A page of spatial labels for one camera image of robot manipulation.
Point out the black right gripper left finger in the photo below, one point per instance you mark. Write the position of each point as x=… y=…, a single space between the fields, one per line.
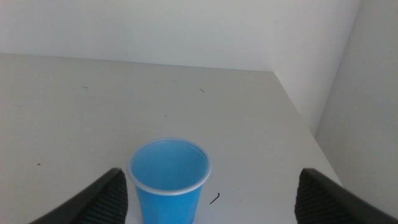
x=105 y=202

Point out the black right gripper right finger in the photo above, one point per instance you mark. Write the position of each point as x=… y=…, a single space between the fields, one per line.
x=323 y=202

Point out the blue plastic cup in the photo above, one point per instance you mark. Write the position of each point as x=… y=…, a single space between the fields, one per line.
x=168 y=207

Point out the small black curled scrap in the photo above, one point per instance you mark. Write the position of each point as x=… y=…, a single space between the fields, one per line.
x=214 y=199

